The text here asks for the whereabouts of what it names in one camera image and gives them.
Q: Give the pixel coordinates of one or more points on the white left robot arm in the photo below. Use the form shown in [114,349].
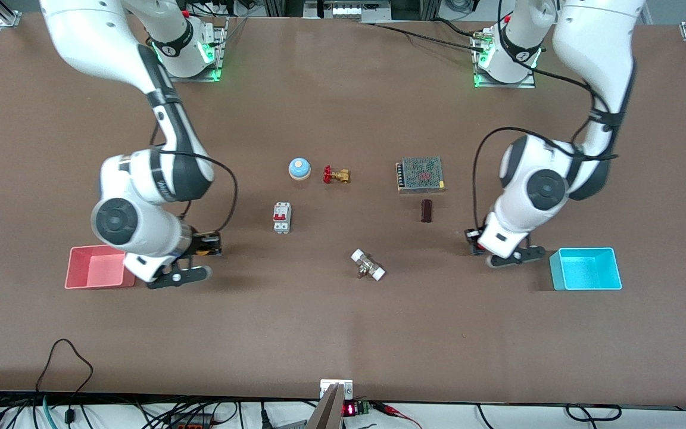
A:
[557,173]

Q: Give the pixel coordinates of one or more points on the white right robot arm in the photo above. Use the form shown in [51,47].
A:
[158,179]

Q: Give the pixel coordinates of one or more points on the dark brown cylinder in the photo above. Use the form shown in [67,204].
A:
[426,211]

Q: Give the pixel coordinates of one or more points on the pink plastic bin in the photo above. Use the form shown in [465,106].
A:
[96,271]

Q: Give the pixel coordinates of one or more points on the metal mesh power supply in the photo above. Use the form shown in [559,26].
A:
[420,174]

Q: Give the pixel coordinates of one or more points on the cyan plastic bin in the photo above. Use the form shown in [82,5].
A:
[587,269]

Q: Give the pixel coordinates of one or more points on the metal valve with white ends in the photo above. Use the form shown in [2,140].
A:
[368,264]

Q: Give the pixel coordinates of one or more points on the blue bell with yellow knob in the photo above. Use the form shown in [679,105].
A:
[299,168]

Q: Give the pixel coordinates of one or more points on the red digit display module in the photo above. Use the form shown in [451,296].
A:
[349,409]

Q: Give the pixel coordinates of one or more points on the metal equipment box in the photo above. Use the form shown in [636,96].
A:
[346,11]

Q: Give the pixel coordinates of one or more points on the white circuit breaker red switch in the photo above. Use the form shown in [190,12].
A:
[281,217]

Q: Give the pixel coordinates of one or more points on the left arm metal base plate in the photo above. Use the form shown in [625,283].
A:
[527,82]

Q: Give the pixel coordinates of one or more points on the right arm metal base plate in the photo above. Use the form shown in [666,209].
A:
[217,59]

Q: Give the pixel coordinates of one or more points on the grey camera mount bar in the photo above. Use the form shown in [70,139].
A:
[328,411]

